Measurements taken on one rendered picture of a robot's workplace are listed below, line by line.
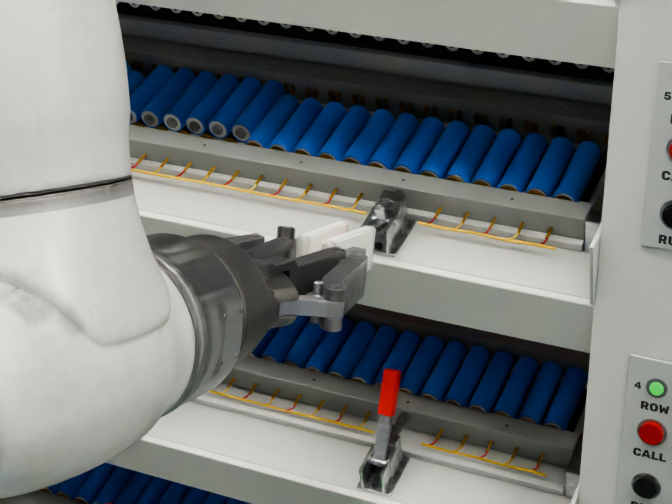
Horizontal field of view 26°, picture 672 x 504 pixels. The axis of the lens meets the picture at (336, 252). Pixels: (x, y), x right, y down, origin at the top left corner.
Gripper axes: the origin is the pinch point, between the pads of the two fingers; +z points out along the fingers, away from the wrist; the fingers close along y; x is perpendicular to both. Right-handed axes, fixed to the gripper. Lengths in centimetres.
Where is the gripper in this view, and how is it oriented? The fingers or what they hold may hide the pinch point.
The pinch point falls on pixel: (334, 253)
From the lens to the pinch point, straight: 95.3
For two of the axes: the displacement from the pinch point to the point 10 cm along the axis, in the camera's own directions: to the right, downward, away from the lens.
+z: 4.1, -1.6, 9.0
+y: 9.1, 1.8, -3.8
